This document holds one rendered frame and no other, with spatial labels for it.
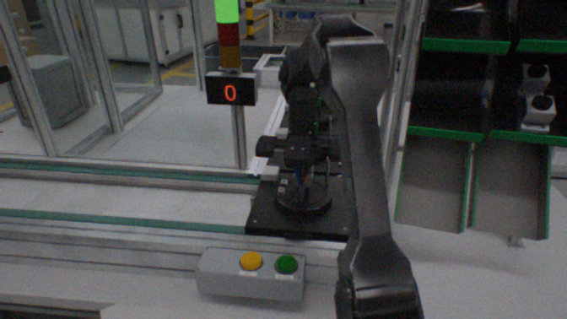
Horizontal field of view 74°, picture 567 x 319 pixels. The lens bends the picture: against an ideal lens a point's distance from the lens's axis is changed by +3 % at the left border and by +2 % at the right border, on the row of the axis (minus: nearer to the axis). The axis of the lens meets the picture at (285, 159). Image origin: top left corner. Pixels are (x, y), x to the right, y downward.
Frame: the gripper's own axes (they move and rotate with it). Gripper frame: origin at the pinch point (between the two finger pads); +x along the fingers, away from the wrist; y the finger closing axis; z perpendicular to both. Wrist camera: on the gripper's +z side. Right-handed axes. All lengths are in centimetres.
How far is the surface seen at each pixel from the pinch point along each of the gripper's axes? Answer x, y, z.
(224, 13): -28.5, -18.8, -16.5
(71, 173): 16, -67, -16
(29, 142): 24, -107, -48
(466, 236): 23.5, 41.6, -11.8
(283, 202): 10.6, -4.3, -2.4
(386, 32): 65, 83, -534
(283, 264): 12.4, -2.0, 15.1
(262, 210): 12.6, -9.0, -1.5
